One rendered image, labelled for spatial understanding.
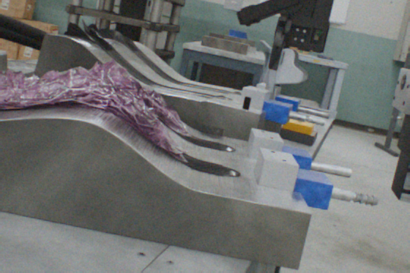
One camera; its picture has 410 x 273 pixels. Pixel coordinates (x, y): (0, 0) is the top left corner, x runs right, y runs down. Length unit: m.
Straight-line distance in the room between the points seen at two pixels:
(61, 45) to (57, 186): 0.43
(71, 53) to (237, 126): 0.29
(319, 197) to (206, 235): 0.13
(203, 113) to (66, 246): 0.38
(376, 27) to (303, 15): 6.54
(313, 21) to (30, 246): 0.60
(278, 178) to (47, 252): 0.23
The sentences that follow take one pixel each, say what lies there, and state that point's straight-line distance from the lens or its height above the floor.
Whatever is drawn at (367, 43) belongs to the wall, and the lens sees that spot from 7.44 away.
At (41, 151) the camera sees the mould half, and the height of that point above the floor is 0.86.
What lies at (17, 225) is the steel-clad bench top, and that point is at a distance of 0.50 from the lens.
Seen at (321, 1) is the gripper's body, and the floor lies 1.08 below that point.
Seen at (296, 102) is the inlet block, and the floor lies 0.90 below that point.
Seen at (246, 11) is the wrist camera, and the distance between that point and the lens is 0.94.
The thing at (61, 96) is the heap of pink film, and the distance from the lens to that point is 0.54.
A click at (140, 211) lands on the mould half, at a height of 0.83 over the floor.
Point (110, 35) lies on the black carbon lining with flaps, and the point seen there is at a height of 0.94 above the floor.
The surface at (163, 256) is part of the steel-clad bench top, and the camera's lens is 0.48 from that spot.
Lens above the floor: 1.00
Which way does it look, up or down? 6 degrees down
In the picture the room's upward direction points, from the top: 12 degrees clockwise
